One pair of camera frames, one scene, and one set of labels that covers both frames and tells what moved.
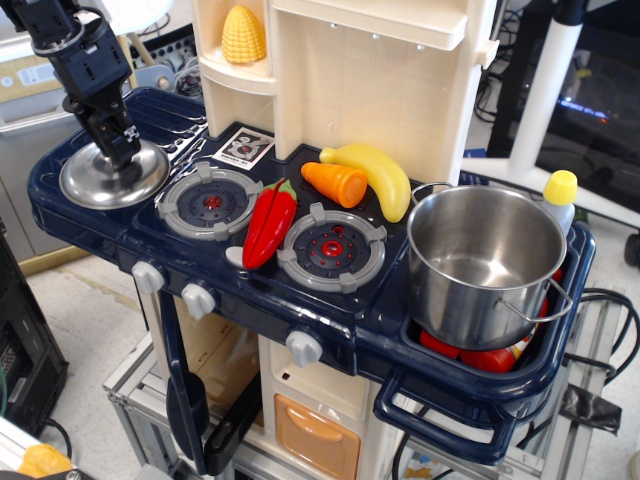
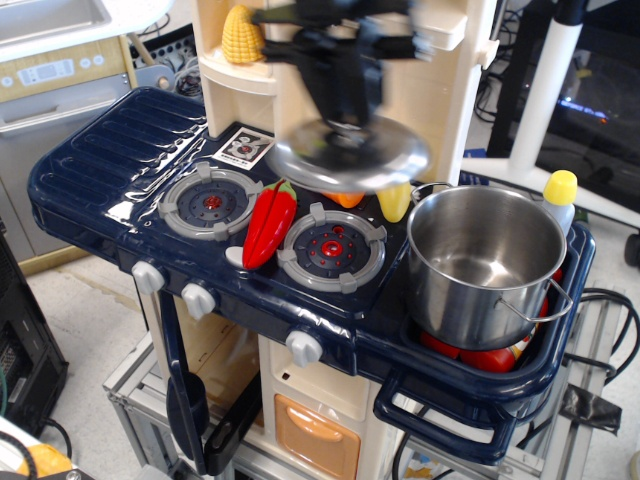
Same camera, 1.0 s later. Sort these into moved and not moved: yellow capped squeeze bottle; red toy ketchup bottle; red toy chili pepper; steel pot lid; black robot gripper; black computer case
Moved: black robot gripper; steel pot lid
Not moved: yellow capped squeeze bottle; red toy chili pepper; red toy ketchup bottle; black computer case
